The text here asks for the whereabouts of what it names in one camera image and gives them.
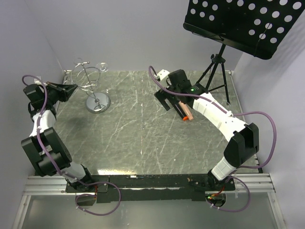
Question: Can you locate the chrome wine glass rack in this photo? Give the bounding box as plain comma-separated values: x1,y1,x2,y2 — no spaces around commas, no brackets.
70,58,111,114

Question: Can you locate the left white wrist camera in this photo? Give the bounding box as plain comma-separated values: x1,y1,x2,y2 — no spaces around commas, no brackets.
34,76,41,84

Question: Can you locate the aluminium frame rail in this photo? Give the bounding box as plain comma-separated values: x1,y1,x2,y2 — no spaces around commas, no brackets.
23,173,277,196

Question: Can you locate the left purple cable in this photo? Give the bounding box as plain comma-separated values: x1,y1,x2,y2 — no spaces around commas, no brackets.
22,75,122,217

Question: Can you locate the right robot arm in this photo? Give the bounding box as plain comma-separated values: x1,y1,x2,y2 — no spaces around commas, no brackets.
148,66,259,190

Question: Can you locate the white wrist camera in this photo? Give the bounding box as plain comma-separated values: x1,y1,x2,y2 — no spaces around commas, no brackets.
34,76,41,84
155,69,170,82

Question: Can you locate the black perforated music stand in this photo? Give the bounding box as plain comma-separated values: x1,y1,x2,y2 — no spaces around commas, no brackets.
183,0,303,105

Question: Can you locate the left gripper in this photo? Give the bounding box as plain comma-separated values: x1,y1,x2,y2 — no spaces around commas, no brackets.
43,82,77,105

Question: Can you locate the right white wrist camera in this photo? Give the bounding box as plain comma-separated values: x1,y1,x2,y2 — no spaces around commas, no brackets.
155,69,170,82

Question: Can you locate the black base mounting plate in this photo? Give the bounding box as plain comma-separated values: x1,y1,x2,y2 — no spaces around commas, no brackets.
65,174,236,203

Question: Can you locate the black microphone orange end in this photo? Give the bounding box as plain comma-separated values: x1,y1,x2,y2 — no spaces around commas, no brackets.
173,104,188,121

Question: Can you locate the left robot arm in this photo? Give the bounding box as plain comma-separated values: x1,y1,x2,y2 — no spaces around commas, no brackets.
21,82,94,192

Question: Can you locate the clear wine glass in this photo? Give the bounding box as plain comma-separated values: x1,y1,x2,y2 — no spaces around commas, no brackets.
96,62,109,72

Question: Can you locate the pink microphone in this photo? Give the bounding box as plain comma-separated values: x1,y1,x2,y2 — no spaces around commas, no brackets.
179,102,193,121

